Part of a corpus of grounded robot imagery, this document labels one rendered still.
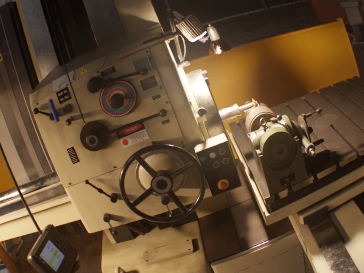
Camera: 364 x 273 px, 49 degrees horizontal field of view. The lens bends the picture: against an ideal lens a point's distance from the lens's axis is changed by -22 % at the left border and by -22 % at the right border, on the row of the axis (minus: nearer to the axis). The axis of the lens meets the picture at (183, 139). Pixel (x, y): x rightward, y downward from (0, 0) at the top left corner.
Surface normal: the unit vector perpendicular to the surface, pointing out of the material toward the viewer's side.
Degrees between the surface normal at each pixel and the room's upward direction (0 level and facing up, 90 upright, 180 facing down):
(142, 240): 0
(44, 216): 90
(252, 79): 90
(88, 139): 90
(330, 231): 0
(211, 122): 73
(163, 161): 64
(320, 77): 90
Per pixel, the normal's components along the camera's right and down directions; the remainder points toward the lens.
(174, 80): 0.07, 0.33
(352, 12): -0.49, 0.47
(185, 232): -0.34, -0.88
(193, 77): -0.30, -0.74
